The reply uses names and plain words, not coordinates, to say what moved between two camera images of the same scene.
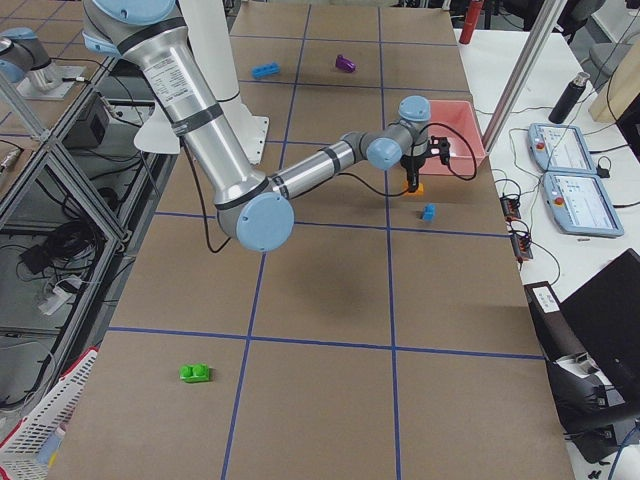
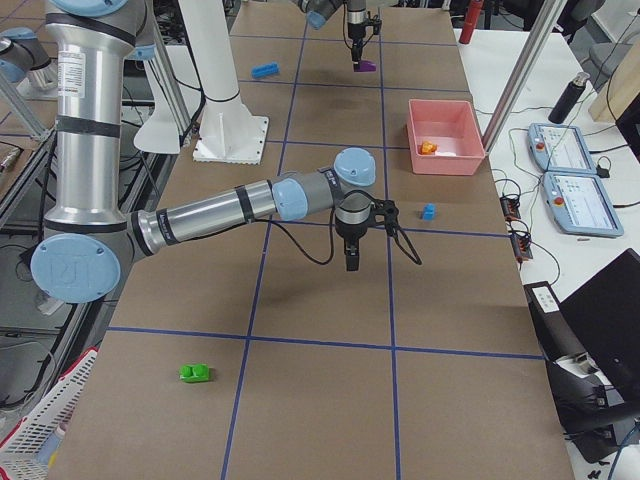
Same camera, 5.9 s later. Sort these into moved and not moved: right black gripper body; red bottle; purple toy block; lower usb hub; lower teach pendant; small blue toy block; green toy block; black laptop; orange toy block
Moved: right black gripper body; orange toy block; purple toy block
Not moved: green toy block; red bottle; small blue toy block; black laptop; lower usb hub; lower teach pendant
